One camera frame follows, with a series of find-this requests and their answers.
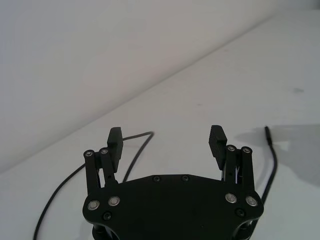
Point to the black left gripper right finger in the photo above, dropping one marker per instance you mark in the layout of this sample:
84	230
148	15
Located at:
217	147

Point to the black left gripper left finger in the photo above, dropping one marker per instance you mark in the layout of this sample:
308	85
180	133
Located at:
113	150

